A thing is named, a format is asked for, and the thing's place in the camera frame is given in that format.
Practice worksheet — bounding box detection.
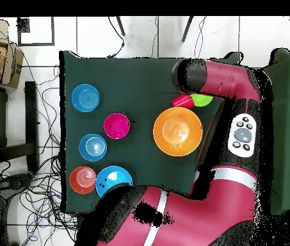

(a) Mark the black stand base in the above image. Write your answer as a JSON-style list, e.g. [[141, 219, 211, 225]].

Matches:
[[0, 172, 34, 201]]

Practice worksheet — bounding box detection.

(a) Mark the pink bowl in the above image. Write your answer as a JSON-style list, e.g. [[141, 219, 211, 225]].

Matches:
[[102, 112, 131, 140]]

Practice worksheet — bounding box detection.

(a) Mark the orange bowl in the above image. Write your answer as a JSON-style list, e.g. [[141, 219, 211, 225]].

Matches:
[[68, 165, 97, 195]]

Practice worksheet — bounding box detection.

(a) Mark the cardboard box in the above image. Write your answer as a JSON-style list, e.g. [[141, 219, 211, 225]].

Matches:
[[0, 17, 24, 89]]

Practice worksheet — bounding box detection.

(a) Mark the black table frame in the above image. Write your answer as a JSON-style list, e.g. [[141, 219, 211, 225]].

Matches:
[[0, 81, 40, 172]]

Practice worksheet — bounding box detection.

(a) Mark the tangle of cables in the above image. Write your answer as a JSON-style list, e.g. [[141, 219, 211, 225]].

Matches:
[[0, 58, 84, 246]]

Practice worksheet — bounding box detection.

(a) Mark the black tripod leg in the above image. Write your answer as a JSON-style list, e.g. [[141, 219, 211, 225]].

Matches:
[[181, 16, 194, 43], [115, 16, 126, 37]]

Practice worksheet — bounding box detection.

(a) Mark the green bowl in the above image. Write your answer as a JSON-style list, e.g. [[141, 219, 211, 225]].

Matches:
[[190, 94, 214, 108]]

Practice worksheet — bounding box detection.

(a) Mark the red cup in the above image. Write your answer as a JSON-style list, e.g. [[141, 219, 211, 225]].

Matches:
[[171, 94, 196, 110]]

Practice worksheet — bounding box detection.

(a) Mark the large blue bowl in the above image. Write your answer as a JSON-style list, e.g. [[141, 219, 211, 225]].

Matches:
[[95, 165, 133, 197]]

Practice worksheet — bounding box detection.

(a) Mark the large yellow bowl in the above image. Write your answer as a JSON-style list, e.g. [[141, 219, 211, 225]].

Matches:
[[152, 106, 204, 158]]

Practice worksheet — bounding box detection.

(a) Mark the black square frame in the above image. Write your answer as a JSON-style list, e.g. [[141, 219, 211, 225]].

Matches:
[[17, 16, 56, 47]]

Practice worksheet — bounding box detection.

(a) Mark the small blue bowl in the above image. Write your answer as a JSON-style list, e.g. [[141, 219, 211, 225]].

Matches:
[[70, 83, 101, 113], [78, 133, 108, 162]]

